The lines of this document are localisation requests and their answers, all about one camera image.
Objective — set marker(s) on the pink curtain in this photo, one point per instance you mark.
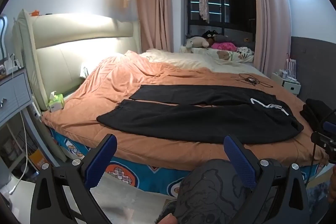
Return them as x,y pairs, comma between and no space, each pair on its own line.
270,16
157,3

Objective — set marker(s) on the beige plush toy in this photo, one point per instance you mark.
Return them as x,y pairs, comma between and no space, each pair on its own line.
195,43

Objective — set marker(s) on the orange cardboard box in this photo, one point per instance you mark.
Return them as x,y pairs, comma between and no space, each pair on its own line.
39,158

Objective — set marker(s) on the pink plush toy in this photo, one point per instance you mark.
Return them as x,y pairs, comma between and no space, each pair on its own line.
224,46

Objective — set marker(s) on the dark window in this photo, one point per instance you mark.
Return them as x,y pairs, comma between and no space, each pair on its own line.
231,8

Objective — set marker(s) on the person's leg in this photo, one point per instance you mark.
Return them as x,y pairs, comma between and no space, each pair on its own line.
210,195

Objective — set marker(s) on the white charger plugs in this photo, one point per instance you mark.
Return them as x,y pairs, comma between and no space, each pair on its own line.
11,64

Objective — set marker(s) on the folded black clothes stack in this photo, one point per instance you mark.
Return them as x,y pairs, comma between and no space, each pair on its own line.
311,111

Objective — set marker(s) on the cream bear-print bedding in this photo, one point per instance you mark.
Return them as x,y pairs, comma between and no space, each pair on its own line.
183,60

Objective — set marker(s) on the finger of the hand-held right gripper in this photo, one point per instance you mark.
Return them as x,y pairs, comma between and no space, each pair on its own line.
330,126

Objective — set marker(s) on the green tissue box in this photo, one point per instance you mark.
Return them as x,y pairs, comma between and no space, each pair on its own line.
56,104

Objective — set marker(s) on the orange blanket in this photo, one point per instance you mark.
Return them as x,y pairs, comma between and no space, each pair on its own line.
183,77

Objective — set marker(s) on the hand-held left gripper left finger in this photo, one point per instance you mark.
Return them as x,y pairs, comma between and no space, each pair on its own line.
101,158

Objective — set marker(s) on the floral hanging garment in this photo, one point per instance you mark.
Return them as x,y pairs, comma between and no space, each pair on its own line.
204,3

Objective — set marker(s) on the black pants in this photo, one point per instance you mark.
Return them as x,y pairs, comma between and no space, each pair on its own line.
183,121

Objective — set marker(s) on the black and white plush toy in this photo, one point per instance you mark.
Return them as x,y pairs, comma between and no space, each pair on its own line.
245,52

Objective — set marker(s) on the blue patterned bed sheet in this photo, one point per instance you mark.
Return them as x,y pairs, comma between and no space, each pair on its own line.
147,176

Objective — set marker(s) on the person's left hand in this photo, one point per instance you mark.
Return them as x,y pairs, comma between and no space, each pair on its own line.
168,219

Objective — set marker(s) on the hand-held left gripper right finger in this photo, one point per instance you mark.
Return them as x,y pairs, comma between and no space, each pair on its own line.
240,161

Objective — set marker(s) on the cream padded headboard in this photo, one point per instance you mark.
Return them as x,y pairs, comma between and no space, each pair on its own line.
78,29

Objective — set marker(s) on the person's right hand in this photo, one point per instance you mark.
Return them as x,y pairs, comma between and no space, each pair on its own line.
332,184

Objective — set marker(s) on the white bedside cabinet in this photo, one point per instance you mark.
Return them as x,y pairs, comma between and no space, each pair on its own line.
291,87

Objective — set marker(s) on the grey nightstand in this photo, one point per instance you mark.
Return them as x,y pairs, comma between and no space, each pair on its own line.
13,92

